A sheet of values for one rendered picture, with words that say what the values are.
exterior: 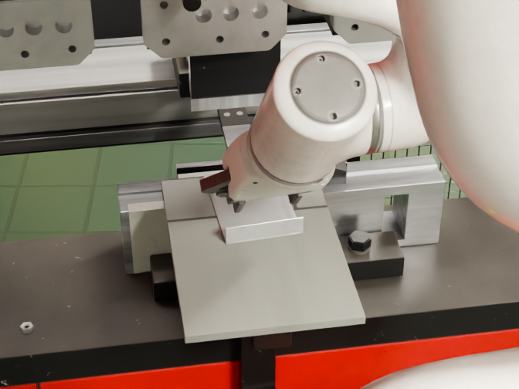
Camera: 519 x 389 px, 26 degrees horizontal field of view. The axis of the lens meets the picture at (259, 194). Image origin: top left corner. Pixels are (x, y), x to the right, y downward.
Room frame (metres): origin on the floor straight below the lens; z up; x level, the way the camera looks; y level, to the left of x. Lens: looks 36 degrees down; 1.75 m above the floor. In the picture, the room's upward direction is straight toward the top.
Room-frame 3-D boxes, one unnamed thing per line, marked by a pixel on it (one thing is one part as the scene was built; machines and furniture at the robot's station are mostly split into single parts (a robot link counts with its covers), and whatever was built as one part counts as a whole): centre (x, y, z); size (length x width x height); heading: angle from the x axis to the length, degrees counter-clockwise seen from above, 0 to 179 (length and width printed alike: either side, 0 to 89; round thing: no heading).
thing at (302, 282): (0.94, 0.00, 1.00); 0.26 x 0.18 x 0.01; 9
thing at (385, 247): (1.04, -0.02, 0.89); 0.30 x 0.05 x 0.03; 99
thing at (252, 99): (1.09, 0.03, 1.13); 0.10 x 0.02 x 0.10; 99
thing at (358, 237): (1.05, -0.12, 0.91); 0.03 x 0.03 x 0.02
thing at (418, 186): (1.10, -0.03, 0.92); 0.39 x 0.06 x 0.10; 99
